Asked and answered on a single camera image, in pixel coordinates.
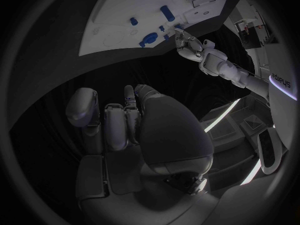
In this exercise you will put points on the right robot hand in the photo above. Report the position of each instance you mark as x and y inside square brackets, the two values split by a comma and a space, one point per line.
[173, 135]

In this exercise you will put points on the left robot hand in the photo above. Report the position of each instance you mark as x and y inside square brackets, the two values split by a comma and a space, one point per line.
[189, 45]

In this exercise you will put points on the blue plug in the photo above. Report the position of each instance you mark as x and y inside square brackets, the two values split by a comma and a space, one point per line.
[178, 26]

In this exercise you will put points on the blue gear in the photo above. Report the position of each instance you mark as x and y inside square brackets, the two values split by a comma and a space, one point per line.
[149, 38]

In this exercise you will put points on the blue peg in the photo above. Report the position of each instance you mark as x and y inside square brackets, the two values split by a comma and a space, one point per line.
[166, 37]
[161, 28]

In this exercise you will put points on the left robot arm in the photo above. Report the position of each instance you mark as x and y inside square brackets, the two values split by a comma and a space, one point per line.
[234, 71]

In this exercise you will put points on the white task board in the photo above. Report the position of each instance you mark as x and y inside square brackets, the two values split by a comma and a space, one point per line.
[117, 13]

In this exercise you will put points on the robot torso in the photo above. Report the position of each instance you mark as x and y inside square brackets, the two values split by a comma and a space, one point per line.
[282, 106]

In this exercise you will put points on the blue long cylinder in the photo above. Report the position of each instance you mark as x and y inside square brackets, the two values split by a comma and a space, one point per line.
[167, 13]

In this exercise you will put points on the blue short cylinder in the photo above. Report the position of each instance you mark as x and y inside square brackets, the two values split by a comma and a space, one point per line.
[133, 21]

